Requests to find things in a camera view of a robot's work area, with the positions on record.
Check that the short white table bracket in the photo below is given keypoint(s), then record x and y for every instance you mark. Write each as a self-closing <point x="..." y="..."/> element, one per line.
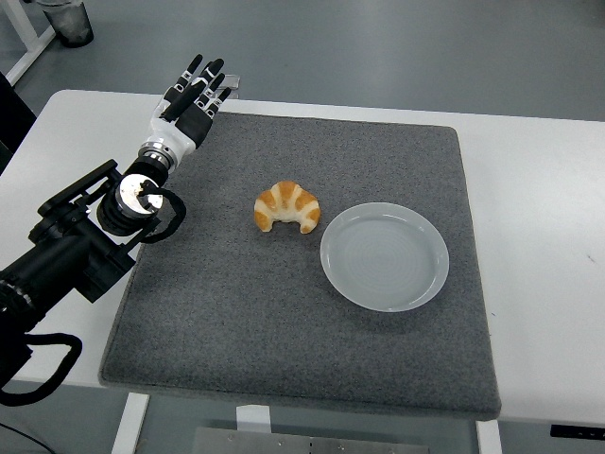
<point x="253" y="418"/>

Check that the grey metal plate with screws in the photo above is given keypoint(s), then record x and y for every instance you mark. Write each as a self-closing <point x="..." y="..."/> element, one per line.
<point x="307" y="442"/>

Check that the pale grey round plate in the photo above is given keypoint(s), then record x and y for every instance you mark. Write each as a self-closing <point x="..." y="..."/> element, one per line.
<point x="384" y="257"/>

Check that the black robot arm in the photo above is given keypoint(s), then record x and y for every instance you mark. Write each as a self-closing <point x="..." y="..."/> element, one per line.
<point x="71" y="246"/>

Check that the grey felt mat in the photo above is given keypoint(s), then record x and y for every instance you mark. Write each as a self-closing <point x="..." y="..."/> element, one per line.
<point x="264" y="312"/>

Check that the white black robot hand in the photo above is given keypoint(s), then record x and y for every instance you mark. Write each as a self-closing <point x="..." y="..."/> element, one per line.
<point x="176" y="138"/>

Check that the white table leg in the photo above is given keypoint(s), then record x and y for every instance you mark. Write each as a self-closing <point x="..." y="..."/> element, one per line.
<point x="130" y="423"/>
<point x="489" y="437"/>

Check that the small clear plastic piece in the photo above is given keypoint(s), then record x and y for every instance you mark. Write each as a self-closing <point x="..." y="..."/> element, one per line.
<point x="231" y="84"/>

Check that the golden croissant bread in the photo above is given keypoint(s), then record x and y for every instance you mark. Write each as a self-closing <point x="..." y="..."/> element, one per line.
<point x="286" y="203"/>

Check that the grey waste bin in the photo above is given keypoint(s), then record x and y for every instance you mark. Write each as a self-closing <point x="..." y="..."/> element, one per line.
<point x="71" y="21"/>

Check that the white metal frame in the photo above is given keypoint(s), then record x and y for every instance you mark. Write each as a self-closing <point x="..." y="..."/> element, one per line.
<point x="26" y="52"/>

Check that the black table control panel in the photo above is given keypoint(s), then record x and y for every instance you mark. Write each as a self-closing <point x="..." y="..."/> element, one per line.
<point x="576" y="431"/>

